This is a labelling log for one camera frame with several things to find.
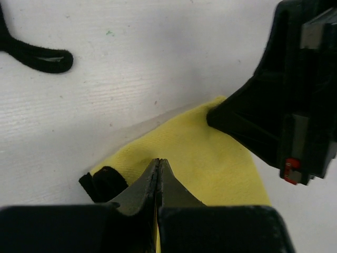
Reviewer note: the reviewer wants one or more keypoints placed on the grey and yellow towel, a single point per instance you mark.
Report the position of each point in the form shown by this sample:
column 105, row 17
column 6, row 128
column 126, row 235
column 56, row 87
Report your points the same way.
column 210, row 164

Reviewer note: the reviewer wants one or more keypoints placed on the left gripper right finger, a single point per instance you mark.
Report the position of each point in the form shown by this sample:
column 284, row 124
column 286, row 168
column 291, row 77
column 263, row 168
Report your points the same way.
column 178, row 213

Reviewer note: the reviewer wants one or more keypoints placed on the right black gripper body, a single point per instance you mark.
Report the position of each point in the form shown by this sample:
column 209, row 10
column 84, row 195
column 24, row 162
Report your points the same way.
column 306, row 48

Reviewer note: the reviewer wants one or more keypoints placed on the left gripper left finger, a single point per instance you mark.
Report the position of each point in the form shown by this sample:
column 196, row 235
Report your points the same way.
column 132, row 226

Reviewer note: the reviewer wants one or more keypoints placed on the grey and pink towel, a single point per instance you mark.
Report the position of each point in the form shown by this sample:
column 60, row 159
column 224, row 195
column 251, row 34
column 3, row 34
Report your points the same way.
column 42, row 59

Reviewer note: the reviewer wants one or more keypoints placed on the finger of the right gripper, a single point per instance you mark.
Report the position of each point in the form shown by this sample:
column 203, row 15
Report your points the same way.
column 253, row 115

